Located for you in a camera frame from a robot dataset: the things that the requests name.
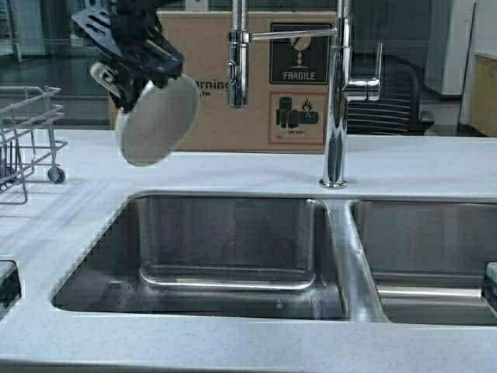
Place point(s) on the chrome kitchen faucet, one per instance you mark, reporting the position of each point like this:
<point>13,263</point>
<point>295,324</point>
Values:
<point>343,88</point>

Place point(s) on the black office chair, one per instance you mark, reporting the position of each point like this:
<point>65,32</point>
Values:
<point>398,111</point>

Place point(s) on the stainless steel double sink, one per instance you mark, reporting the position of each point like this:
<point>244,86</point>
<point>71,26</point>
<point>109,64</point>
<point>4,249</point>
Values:
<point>290,258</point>

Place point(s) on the white frying pan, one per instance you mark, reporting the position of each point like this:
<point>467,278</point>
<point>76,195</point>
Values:
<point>154,117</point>

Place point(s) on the brown cardboard box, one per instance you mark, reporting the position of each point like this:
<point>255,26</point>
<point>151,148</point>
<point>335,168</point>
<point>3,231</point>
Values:
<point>287,88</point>

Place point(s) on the robot base left corner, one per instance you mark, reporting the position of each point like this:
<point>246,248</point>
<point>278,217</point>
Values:
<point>11,290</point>

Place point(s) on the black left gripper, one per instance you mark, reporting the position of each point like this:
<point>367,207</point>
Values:
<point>132,47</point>

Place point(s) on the grey wire dish rack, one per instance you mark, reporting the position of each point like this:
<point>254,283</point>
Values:
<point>28,141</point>

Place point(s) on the robot base right corner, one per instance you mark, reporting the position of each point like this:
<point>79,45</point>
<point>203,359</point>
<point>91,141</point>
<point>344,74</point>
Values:
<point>489,289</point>

